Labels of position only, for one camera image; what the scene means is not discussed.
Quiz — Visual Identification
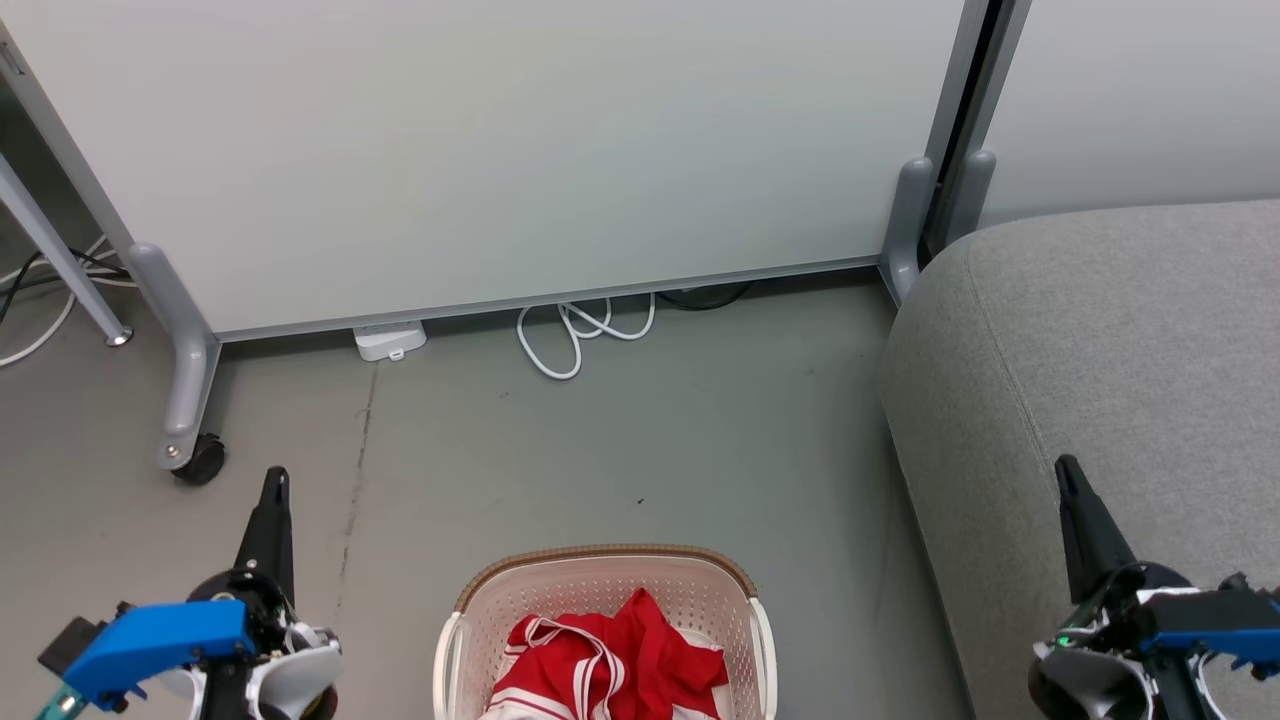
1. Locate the thin black floor cable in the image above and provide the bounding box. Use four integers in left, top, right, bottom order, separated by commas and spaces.
0, 248, 133, 325

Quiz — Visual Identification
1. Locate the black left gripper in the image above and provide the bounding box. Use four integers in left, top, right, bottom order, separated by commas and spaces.
188, 465, 303, 658

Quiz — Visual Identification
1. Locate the grey fabric sofa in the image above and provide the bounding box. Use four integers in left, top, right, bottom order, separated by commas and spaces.
878, 198, 1280, 720

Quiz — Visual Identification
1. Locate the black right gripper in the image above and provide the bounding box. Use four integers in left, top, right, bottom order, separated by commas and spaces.
1053, 454, 1195, 653

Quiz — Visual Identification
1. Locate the grey partition foot with caster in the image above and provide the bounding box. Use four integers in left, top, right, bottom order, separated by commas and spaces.
127, 241, 227, 487

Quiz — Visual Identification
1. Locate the white power strip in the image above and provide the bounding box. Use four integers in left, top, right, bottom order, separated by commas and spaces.
352, 320, 429, 363

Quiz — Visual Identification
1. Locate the white coiled cable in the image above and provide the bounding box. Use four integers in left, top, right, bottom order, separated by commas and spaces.
515, 291, 658, 382

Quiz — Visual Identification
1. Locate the grey metal table leg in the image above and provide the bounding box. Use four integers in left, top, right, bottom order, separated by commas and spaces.
0, 150, 134, 349

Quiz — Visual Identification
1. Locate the large white partition panel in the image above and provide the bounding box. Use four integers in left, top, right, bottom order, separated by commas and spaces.
0, 0, 973, 343

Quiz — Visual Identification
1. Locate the teal left camera cable plug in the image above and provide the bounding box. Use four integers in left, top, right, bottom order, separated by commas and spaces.
33, 684, 89, 720

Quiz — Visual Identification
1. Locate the cream perforated laundry basket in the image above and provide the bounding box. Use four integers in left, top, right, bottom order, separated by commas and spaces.
433, 544, 779, 720

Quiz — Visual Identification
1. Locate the white floor cable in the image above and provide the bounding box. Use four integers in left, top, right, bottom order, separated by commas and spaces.
0, 235, 138, 370

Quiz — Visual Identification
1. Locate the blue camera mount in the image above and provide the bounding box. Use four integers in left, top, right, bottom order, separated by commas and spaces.
1138, 588, 1280, 673
62, 599, 257, 712

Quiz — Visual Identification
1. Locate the red garment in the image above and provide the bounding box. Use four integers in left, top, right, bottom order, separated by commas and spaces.
483, 588, 731, 720

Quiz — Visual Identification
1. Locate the blue right camera mount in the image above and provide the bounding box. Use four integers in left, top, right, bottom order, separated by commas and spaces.
1138, 588, 1280, 673

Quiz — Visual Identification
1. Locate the blue left camera mount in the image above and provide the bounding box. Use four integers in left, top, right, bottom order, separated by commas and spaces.
62, 599, 257, 712

